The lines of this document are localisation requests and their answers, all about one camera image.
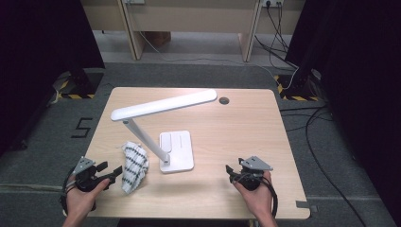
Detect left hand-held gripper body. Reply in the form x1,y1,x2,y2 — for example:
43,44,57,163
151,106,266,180
72,156,111,193

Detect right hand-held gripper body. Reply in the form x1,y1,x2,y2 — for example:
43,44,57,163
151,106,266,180
235,155,274,192

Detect white striped cloth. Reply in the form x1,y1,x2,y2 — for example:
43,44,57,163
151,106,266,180
120,141,150,195

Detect white desk lamp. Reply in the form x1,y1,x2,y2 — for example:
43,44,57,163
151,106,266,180
110,89,218,175

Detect person's right hand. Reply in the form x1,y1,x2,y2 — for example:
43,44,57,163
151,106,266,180
232,169,276,219

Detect person's left hand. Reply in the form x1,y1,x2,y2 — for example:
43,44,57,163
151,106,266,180
64,178,112,219

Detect grey tape piece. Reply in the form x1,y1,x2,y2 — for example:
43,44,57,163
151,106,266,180
295,200,319,213

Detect stand base with hazard tape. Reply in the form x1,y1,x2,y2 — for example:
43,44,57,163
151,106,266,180
272,68,323,102
51,67,106,100

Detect black curtain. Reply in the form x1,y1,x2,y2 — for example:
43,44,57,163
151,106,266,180
0,0,106,157
285,0,401,220

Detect brown cardboard box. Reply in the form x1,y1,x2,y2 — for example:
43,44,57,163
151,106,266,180
145,31,172,49

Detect beige wooden desk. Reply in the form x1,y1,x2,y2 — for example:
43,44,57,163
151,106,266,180
78,0,306,62

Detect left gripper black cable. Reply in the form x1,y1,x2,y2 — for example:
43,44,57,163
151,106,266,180
59,169,78,216

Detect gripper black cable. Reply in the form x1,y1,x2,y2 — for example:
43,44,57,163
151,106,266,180
262,175,280,219
59,169,78,216

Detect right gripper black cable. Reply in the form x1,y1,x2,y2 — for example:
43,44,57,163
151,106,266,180
262,175,280,219

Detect long black floor cable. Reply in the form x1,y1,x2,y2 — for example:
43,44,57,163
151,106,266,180
304,105,369,227

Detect white floor cable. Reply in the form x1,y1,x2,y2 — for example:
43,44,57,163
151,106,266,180
138,30,300,90

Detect black wall socket cables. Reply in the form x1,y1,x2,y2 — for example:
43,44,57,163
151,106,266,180
253,3,299,69

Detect white wall socket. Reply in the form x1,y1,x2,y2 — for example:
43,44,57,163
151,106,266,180
261,0,286,9

